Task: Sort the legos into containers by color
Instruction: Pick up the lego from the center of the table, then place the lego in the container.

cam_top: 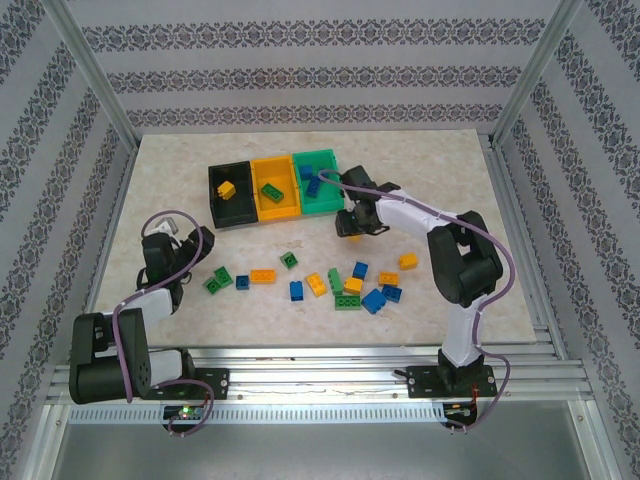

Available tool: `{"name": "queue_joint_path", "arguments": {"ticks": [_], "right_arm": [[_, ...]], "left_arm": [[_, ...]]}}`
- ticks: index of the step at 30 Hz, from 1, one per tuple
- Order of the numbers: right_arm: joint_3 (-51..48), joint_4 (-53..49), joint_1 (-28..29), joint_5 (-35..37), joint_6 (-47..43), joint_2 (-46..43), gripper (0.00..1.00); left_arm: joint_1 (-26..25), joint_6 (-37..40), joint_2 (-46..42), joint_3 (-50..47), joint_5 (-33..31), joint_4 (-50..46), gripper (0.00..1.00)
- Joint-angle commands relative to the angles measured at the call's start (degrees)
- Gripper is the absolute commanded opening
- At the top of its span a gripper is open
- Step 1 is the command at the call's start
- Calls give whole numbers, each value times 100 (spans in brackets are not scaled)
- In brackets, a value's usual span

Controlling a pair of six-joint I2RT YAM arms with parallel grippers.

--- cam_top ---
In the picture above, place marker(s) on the blue lego brick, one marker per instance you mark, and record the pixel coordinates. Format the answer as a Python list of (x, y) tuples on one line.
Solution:
[(374, 301), (242, 282), (296, 291), (305, 171), (360, 270), (313, 186), (391, 293)]

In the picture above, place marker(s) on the black plastic bin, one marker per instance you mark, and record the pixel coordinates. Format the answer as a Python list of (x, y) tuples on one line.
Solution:
[(232, 210)]

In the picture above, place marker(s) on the green plastic bin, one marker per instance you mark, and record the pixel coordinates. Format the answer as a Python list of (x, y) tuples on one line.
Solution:
[(325, 200)]

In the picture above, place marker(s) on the long green lego brick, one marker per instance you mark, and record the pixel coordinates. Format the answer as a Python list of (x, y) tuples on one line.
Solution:
[(347, 302), (335, 281), (271, 192)]

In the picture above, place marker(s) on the long yellow lego brick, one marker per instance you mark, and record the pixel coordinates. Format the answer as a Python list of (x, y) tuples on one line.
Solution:
[(262, 276)]

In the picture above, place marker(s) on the yellow plastic bin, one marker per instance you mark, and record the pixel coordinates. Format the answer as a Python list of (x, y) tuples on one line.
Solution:
[(277, 210)]

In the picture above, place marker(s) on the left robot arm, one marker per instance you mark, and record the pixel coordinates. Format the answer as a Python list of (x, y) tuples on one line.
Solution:
[(100, 360)]

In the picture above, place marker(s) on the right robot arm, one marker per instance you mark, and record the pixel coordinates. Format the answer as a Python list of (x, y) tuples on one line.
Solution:
[(465, 265)]

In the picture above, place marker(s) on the black clamp lever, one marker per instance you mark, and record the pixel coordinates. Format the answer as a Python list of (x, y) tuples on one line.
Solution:
[(401, 371)]

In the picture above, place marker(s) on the circuit board with green light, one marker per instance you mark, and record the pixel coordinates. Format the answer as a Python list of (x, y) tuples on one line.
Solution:
[(186, 411)]

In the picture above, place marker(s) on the small circuit board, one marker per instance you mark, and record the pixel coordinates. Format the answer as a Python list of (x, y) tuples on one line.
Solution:
[(460, 411)]

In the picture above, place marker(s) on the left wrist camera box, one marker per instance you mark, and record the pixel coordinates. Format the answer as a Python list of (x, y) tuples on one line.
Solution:
[(164, 224)]

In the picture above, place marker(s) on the aluminium side rail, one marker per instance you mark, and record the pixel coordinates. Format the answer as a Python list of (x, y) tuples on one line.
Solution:
[(511, 200), (122, 190)]

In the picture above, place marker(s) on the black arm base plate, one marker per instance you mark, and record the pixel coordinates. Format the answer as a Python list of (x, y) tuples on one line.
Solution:
[(215, 382), (422, 381)]

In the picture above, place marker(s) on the aluminium mounting rail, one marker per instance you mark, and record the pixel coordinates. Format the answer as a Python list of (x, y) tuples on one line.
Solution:
[(320, 380)]

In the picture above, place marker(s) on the aluminium frame post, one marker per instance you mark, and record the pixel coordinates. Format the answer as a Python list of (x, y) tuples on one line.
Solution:
[(91, 70), (535, 70)]

